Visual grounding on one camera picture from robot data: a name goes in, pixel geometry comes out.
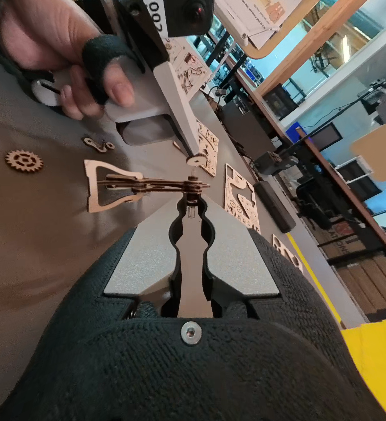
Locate wooden gear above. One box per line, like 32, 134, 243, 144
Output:
5, 150, 44, 174

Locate wooden gear axle assembly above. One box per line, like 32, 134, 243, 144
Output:
186, 168, 201, 218

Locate blue plastic bin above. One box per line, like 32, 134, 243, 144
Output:
285, 122, 307, 143

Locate grey power adapter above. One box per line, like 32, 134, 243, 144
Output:
254, 151, 299, 176

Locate black tripod stand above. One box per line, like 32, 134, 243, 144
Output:
278, 79, 386, 158

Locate brown cardboard boxes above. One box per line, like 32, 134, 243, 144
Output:
311, 224, 386, 316

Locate wooden clipboard stand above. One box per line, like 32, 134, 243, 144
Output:
213, 0, 320, 60

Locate person's left hand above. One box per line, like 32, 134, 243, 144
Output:
0, 0, 136, 121

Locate black coiled cable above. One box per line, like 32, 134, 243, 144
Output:
296, 184, 332, 227

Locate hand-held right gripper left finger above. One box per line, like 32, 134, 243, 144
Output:
103, 193, 184, 316

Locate wooden support post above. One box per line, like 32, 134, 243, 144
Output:
255, 0, 366, 97

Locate black power bank cable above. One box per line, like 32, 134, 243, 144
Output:
239, 145, 262, 185

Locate emptied wooden parts sheet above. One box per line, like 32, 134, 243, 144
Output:
272, 234, 303, 273

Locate yellow plastic bin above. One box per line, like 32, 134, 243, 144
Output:
341, 314, 386, 421

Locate wooden parts sheet curved cutout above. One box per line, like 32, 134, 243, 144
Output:
224, 163, 261, 234

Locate black flat box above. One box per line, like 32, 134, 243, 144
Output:
219, 95, 277, 155

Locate tan rounded board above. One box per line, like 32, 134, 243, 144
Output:
350, 122, 386, 182

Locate wooden parts sheet slotted strips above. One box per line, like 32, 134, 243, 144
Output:
173, 118, 220, 178

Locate wooden link piece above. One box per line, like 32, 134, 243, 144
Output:
83, 137, 115, 153

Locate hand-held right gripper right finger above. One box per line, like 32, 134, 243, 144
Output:
198, 194, 280, 314

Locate assembly instruction booklet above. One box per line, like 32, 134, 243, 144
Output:
165, 38, 211, 96

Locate dark monitor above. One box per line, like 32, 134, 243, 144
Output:
311, 122, 343, 150

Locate desk with brown edge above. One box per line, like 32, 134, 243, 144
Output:
296, 127, 386, 264

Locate wooden model frame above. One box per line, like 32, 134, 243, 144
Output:
84, 160, 210, 213

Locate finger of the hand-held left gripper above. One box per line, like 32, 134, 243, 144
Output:
105, 56, 202, 158
117, 114, 193, 158

